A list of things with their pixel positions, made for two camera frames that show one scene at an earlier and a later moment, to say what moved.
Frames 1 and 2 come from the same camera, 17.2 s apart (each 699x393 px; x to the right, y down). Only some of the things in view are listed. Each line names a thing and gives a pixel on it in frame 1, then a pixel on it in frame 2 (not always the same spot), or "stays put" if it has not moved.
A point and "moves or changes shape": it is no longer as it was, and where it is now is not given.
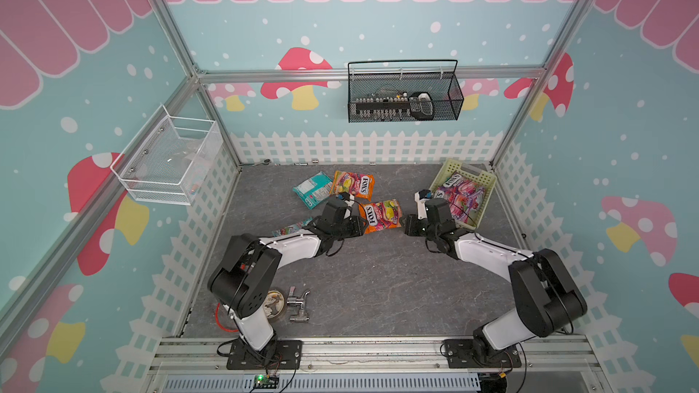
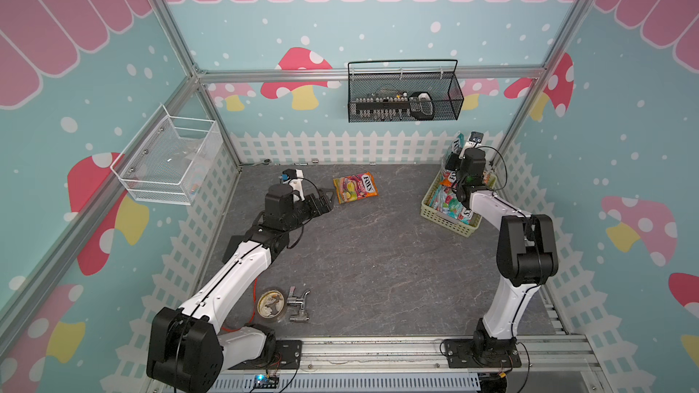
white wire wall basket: x=170 y=158 stays put
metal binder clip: x=297 y=306 stays put
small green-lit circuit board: x=265 y=381 stays put
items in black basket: x=392 y=105 stays put
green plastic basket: x=467 y=191 stays put
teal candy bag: x=298 y=226 moves or changes shape
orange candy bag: x=359 y=185 stays put
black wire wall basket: x=404 y=96 stays put
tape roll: x=273 y=304 stays put
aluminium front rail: x=197 y=357 stays put
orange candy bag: x=382 y=215 → x=450 y=177
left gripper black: x=356 y=222 → x=325 y=204
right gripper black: x=410 y=225 → x=450 y=163
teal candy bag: x=315 y=190 → x=458 y=143
